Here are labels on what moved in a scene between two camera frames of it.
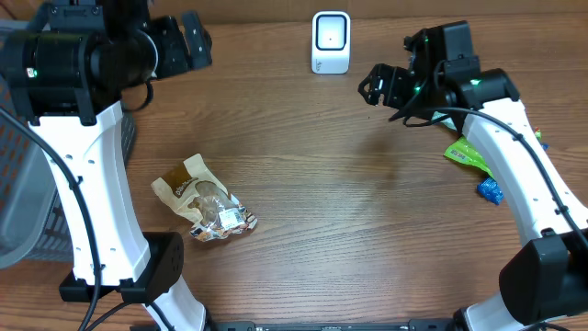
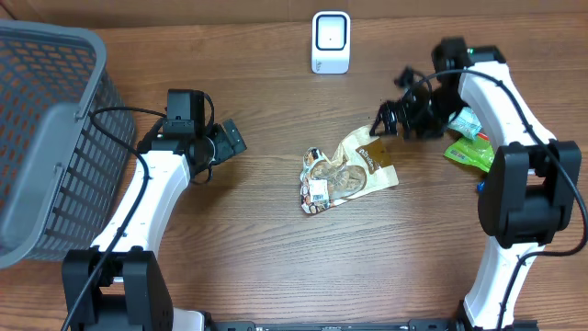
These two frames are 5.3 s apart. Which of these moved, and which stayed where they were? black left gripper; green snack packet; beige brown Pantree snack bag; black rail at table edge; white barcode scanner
Moved: black left gripper; beige brown Pantree snack bag
Stayed: green snack packet; white barcode scanner; black rail at table edge
